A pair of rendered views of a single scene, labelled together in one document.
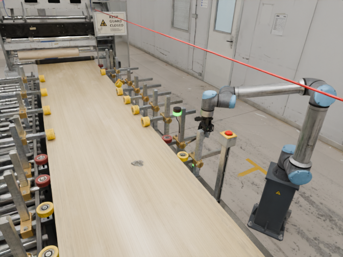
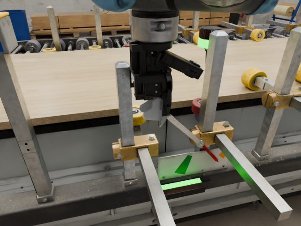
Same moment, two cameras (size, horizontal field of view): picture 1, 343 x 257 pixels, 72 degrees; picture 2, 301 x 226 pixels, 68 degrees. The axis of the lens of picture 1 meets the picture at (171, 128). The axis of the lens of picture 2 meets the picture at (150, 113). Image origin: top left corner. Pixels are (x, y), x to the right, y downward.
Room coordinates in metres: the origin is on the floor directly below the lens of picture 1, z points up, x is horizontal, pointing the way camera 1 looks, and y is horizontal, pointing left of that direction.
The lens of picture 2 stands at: (1.57, -0.69, 1.28)
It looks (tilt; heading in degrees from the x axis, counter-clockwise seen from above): 31 degrees down; 105
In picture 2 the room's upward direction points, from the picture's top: straight up
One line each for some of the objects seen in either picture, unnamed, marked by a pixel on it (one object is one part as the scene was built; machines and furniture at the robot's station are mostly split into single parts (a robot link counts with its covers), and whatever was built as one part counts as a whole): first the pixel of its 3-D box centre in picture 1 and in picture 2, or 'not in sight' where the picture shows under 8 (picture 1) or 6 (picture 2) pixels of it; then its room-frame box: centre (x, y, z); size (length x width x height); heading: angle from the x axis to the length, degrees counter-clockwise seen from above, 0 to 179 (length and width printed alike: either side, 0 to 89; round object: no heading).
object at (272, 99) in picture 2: (165, 118); (284, 98); (1.83, 0.05, 0.95); 0.14 x 0.06 x 0.05; 29
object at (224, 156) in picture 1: (221, 174); (26, 137); (1.14, -0.32, 0.93); 0.05 x 0.05 x 0.45; 29
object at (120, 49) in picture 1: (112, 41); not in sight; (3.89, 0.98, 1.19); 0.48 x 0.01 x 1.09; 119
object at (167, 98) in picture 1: (167, 121); (276, 104); (1.81, 0.04, 0.93); 0.04 x 0.04 x 0.48; 29
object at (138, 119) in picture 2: (182, 160); (134, 123); (1.36, -0.09, 0.85); 0.08 x 0.08 x 0.11
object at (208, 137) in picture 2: (178, 142); (209, 133); (1.61, -0.06, 0.85); 0.14 x 0.06 x 0.05; 29
